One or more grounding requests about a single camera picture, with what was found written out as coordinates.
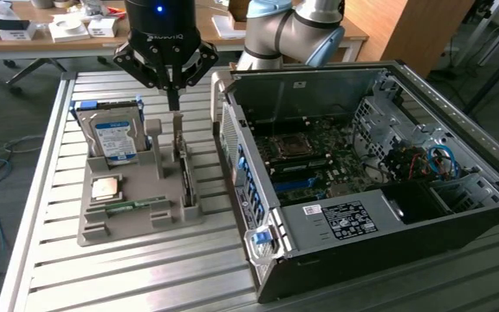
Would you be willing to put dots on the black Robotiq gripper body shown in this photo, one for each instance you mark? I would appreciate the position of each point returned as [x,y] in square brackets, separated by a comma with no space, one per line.
[162,35]

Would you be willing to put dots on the black graphics card metal bracket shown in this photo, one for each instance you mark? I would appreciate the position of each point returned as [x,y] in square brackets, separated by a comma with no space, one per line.
[186,175]

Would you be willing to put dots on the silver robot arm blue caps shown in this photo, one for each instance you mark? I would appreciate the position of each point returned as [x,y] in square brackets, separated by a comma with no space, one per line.
[266,35]

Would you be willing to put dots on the orange packet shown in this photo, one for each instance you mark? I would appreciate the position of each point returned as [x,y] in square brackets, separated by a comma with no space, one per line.
[117,13]

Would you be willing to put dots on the small white box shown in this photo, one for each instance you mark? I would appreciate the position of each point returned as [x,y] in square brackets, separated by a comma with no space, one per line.
[101,28]

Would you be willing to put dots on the white paper stack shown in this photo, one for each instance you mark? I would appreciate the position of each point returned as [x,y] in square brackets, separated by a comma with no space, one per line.
[226,27]

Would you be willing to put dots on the brown cardboard box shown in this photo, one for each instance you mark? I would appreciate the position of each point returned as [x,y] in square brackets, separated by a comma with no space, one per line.
[236,13]

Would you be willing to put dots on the hard disk in blue caddy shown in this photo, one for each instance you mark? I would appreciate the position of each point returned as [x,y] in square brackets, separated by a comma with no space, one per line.
[110,130]

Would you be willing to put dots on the white box with tape roll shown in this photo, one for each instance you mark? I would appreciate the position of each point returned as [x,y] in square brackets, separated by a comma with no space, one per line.
[69,31]

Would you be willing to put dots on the wooden desk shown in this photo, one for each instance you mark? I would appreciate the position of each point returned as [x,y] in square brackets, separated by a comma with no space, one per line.
[37,45]

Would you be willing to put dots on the beige tape roll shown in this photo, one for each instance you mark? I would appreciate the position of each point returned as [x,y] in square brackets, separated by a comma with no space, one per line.
[64,3]

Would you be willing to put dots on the grey cup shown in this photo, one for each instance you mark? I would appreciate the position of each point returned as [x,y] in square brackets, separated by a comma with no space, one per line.
[42,3]

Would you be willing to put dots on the white box with black lid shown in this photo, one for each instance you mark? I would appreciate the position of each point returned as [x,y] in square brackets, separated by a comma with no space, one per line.
[14,31]

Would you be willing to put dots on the CPU socket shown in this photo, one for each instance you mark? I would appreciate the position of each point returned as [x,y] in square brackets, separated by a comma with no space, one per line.
[292,144]

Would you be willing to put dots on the grey plastic parts rack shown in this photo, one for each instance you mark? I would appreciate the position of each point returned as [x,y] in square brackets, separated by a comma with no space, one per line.
[145,182]

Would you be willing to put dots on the silver CPU chip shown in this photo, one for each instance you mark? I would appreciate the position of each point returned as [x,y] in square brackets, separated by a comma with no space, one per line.
[104,188]

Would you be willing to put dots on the black installed RAM stick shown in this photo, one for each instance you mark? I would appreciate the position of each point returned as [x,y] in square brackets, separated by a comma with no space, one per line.
[296,165]

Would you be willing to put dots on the green RAM stick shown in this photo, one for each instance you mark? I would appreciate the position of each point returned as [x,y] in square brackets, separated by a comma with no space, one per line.
[128,205]

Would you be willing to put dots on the blue expansion slot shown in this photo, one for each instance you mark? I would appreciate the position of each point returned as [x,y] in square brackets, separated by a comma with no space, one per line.
[292,186]

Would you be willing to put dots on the green motherboard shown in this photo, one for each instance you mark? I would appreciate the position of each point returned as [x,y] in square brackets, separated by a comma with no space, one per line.
[340,169]

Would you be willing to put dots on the perforated metal drive cage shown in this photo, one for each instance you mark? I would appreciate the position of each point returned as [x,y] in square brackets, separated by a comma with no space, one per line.
[379,126]

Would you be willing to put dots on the blue case latch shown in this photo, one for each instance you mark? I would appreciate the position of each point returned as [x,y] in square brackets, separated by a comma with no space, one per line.
[261,236]

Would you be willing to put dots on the wooden cabinet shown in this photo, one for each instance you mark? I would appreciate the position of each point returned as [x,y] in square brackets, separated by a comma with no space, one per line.
[427,32]

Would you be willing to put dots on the grey power supply unit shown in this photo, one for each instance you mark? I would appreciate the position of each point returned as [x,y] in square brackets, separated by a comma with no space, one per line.
[305,227]

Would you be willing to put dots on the black open PC case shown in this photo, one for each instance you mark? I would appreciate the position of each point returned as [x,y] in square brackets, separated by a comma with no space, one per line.
[361,253]

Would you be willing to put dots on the metal disk bay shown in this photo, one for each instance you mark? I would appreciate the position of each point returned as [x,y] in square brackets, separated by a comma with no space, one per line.
[469,191]

